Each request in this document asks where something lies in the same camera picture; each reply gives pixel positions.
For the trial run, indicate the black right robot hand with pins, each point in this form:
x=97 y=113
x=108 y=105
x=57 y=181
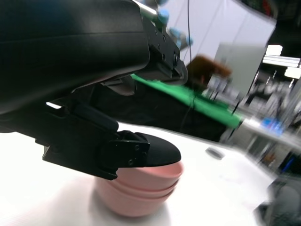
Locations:
x=284 y=204

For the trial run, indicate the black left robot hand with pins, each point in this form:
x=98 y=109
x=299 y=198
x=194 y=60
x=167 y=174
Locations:
x=58 y=58

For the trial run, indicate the pink plastic bowl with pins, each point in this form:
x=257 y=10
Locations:
x=150 y=195
x=155 y=179
x=131 y=207

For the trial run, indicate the black backdrop cloth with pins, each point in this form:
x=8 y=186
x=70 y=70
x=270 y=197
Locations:
x=152 y=110

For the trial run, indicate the person with reddish brown hair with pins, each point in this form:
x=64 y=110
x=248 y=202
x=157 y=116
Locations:
x=204 y=68

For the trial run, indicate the white board panel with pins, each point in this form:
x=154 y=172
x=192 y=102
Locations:
x=223 y=23

